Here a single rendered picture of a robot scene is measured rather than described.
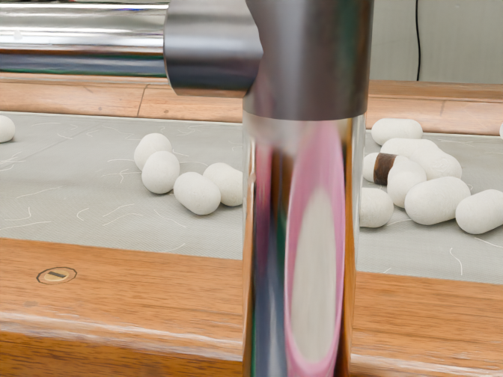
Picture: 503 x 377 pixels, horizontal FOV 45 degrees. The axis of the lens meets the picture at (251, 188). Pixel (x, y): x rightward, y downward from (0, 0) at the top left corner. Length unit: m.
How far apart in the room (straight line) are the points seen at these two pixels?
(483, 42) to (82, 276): 2.26
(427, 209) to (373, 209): 0.03
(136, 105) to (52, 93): 0.08
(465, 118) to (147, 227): 0.29
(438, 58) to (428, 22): 0.13
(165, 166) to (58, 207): 0.06
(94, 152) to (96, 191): 0.08
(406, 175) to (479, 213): 0.05
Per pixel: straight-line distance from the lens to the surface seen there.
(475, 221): 0.30
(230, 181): 0.31
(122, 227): 0.30
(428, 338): 0.17
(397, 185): 0.32
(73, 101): 0.57
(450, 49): 2.40
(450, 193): 0.31
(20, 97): 0.59
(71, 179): 0.38
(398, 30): 2.38
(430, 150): 0.36
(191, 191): 0.30
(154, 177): 0.33
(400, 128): 0.44
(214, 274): 0.19
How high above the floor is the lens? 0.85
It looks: 19 degrees down
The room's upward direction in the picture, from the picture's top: straight up
